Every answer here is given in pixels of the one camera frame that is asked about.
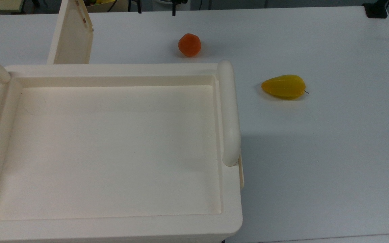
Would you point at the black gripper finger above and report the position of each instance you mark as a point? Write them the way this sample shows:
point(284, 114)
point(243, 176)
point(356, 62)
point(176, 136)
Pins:
point(139, 7)
point(174, 8)

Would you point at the cream cabinet door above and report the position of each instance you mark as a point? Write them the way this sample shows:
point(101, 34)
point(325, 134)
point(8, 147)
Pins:
point(73, 37)

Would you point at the fruit basket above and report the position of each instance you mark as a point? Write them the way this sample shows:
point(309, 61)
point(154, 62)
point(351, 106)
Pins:
point(108, 6)

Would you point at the orange toy fruit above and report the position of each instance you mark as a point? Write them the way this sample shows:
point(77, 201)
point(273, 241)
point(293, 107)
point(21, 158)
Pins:
point(189, 45)

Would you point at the yellow toy starfruit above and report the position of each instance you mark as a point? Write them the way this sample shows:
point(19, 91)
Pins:
point(284, 87)

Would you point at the large cream plastic tray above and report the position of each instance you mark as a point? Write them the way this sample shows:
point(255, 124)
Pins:
point(113, 148)

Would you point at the black table clamp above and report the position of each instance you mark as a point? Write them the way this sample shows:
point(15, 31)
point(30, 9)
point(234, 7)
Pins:
point(376, 10)

